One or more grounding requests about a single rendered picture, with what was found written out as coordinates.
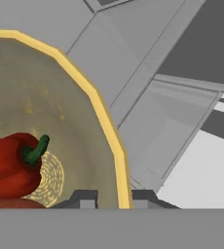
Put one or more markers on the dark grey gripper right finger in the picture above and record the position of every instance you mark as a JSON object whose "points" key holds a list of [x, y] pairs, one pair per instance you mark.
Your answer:
{"points": [[143, 198]]}

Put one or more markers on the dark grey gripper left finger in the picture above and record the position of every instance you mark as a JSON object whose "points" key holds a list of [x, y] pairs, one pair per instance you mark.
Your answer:
{"points": [[84, 198]]}

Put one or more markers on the beige bowl with yellow rim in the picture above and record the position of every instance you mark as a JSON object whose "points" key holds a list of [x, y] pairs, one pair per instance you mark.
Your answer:
{"points": [[81, 123]]}

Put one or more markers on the reddish brown sweet potato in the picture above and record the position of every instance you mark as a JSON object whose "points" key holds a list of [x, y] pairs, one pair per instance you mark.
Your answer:
{"points": [[16, 203]]}

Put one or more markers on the grey fridge door bin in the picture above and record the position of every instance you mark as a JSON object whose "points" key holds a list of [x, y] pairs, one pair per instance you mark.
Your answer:
{"points": [[169, 126]]}

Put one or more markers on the red bell pepper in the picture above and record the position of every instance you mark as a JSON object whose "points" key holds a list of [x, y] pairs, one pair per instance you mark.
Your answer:
{"points": [[7, 168]]}

